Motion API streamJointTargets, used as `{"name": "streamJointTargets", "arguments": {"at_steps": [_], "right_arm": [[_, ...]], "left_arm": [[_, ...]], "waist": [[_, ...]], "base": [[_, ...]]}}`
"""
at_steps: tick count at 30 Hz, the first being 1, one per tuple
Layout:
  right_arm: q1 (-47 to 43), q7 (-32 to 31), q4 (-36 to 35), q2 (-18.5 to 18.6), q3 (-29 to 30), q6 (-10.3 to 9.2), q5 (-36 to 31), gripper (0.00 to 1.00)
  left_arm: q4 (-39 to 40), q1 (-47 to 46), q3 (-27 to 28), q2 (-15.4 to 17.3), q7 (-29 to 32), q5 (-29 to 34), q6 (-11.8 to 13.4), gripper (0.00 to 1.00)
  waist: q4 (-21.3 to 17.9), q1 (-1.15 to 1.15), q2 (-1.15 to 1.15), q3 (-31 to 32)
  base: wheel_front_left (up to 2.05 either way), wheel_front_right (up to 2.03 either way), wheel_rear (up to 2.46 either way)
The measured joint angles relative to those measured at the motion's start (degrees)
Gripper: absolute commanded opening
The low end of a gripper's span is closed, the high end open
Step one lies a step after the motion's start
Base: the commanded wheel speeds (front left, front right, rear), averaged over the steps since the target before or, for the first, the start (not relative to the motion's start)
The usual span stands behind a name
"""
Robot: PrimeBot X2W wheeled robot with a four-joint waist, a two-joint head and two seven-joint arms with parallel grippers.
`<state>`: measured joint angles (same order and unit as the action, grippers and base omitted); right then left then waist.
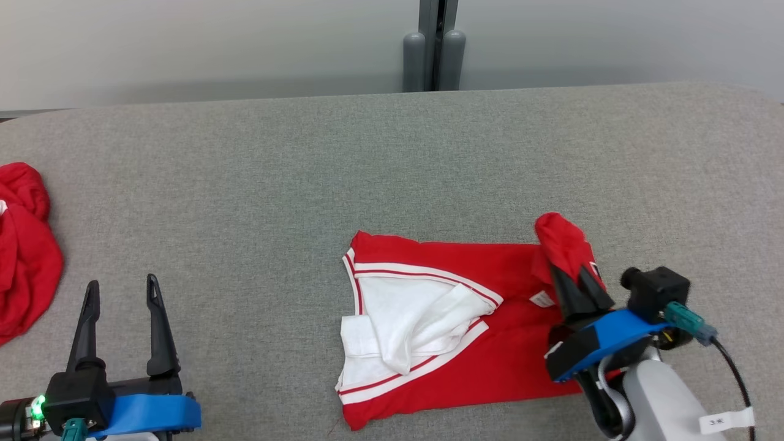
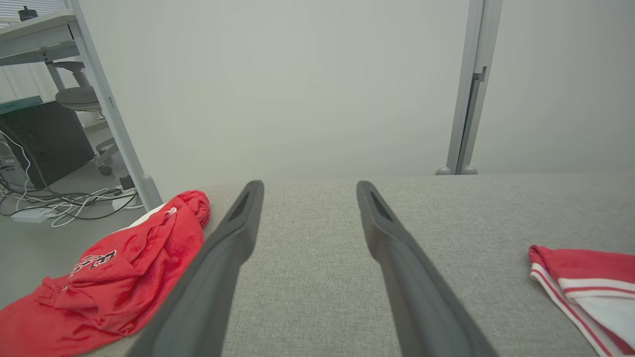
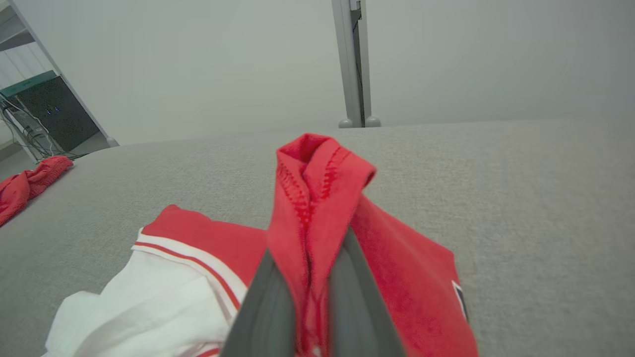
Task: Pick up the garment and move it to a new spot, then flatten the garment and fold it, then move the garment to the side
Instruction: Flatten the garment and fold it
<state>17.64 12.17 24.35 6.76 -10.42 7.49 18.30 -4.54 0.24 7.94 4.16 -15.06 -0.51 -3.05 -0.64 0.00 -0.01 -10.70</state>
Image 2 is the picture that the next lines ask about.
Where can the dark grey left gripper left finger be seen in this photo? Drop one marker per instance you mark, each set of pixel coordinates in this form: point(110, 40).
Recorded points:
point(198, 307)

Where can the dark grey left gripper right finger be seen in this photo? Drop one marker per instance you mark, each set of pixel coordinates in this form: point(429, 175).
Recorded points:
point(426, 317)

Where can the red basketball jersey number 23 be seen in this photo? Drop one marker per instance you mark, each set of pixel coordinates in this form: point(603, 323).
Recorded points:
point(114, 287)

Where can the red shirt with white sleeves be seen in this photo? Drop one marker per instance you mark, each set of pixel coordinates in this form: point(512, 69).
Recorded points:
point(595, 277)

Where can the short white power strip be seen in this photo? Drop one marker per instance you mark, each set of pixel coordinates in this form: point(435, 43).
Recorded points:
point(124, 202)

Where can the black power adapter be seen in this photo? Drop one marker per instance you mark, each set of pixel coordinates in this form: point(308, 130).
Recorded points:
point(127, 182)

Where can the long white power strip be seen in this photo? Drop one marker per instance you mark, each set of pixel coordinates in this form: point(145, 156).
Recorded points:
point(30, 216)

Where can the black computer tower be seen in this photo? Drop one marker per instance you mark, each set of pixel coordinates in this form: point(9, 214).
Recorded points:
point(49, 139)

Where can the grey office chair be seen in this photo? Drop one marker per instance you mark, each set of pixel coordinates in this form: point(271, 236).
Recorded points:
point(79, 96)

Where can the grey white desk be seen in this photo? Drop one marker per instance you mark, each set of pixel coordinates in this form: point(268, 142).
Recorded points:
point(34, 42)

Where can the small black desk object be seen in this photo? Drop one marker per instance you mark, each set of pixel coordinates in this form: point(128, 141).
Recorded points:
point(28, 14)

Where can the white window blind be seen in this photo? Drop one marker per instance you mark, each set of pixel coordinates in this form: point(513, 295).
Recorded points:
point(34, 6)

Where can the grey double partition post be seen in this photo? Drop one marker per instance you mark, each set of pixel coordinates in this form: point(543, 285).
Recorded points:
point(471, 89)

